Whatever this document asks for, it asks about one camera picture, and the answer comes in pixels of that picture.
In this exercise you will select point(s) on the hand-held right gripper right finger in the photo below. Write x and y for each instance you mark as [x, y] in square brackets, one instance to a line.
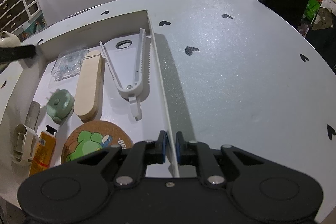
[179, 148]

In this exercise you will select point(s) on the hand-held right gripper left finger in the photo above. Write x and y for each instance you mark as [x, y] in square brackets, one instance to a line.
[163, 146]

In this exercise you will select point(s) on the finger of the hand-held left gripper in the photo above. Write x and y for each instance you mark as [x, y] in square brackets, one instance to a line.
[18, 53]

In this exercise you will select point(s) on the white shallow cardboard box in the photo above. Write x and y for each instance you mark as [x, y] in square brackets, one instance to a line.
[157, 98]

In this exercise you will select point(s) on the clear plastic case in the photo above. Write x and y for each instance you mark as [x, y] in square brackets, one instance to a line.
[69, 64]

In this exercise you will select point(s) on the round cork coaster green figure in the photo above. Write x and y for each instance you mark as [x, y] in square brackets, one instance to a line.
[89, 140]

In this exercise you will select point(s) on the white plastic jar opener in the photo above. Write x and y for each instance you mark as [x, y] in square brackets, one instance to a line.
[136, 74]

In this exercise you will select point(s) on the white plastic holder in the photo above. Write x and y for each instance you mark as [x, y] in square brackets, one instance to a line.
[25, 140]

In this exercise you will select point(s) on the orange tube with black cap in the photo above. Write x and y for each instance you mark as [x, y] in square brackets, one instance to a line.
[43, 150]

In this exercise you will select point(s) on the cream cat-shaped ceramic dome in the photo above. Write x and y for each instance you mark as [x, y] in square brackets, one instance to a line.
[9, 40]

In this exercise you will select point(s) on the white drawer unit dark drawers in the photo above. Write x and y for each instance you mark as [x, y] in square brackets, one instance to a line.
[19, 8]

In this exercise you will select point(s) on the black chair back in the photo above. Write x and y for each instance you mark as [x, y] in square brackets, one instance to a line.
[282, 2]

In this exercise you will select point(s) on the bright green shopping bag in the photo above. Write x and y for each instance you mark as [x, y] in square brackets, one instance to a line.
[312, 8]

